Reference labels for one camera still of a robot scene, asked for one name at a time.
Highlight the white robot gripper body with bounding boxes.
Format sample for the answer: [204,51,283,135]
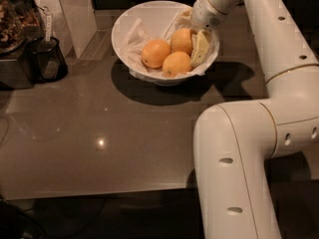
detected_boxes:
[190,0,227,29]

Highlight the orange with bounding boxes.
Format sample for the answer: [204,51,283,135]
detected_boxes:
[170,28,196,55]
[162,52,192,78]
[142,39,170,69]

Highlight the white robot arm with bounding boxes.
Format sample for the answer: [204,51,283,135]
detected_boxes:
[192,0,319,239]

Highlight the white ceramic bowl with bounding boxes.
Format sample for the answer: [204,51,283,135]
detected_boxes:
[112,1,219,86]

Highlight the white cloth napkin liner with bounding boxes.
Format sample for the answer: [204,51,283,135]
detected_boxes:
[112,5,219,86]

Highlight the white box panel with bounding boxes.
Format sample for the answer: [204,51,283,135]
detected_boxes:
[35,0,97,58]

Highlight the black cup with utensil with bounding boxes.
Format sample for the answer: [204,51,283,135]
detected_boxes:
[27,37,68,83]

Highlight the glass jar of nuts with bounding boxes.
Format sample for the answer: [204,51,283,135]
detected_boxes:
[0,0,40,55]

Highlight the white tagged utensil handle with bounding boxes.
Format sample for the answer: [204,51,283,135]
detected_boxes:
[40,6,53,43]

